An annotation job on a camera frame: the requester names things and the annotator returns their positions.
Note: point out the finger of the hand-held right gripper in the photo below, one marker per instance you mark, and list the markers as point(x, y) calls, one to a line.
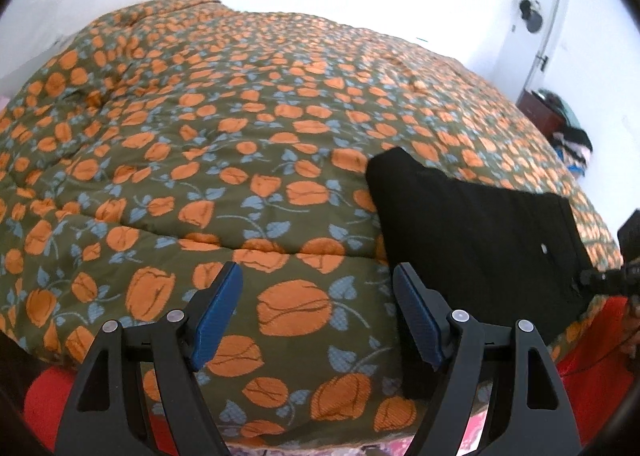
point(600, 281)

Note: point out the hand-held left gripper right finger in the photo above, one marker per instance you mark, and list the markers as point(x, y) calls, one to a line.
point(419, 318)

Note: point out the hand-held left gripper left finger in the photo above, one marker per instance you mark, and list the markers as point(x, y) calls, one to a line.
point(219, 318)

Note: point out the black pants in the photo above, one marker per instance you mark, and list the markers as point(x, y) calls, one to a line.
point(475, 236)

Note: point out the person's red clothing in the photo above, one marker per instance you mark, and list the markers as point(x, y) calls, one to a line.
point(600, 351)
point(47, 401)

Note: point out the pile of clothes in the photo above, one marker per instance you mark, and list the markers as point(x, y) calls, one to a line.
point(572, 140)

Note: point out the brown wooden nightstand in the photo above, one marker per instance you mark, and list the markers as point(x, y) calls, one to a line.
point(537, 110)

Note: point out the orange floral olive blanket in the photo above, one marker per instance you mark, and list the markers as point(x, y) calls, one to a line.
point(200, 160)

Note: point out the white door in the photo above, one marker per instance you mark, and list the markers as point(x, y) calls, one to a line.
point(530, 60)

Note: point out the dark object hanging on door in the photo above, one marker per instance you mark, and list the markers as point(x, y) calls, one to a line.
point(530, 13)

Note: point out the white pillow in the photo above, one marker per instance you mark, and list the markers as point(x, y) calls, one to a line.
point(75, 5)

